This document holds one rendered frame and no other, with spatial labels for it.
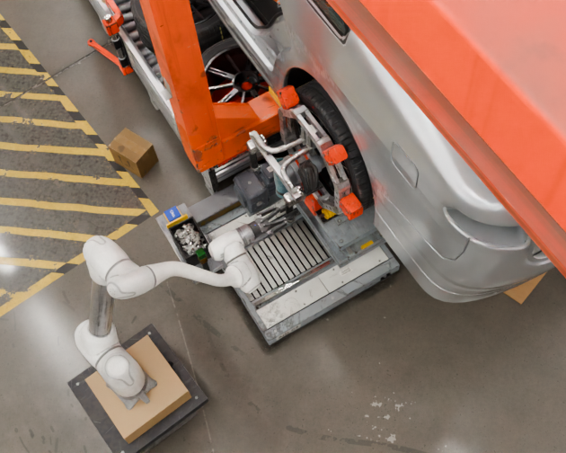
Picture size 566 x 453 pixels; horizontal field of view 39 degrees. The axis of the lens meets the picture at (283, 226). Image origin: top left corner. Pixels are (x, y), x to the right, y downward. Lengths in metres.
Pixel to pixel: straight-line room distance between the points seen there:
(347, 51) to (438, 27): 2.38
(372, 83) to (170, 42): 0.90
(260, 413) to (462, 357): 1.09
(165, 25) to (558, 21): 2.72
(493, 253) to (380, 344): 1.41
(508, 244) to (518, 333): 1.46
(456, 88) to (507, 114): 0.07
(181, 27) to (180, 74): 0.26
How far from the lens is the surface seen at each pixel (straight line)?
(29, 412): 4.45
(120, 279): 3.21
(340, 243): 4.26
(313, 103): 3.59
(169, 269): 3.35
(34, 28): 5.84
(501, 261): 3.07
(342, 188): 3.57
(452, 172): 2.83
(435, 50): 0.74
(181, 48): 3.46
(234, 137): 4.10
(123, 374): 3.64
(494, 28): 0.70
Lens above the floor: 4.02
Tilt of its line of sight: 61 degrees down
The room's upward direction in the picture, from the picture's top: 7 degrees counter-clockwise
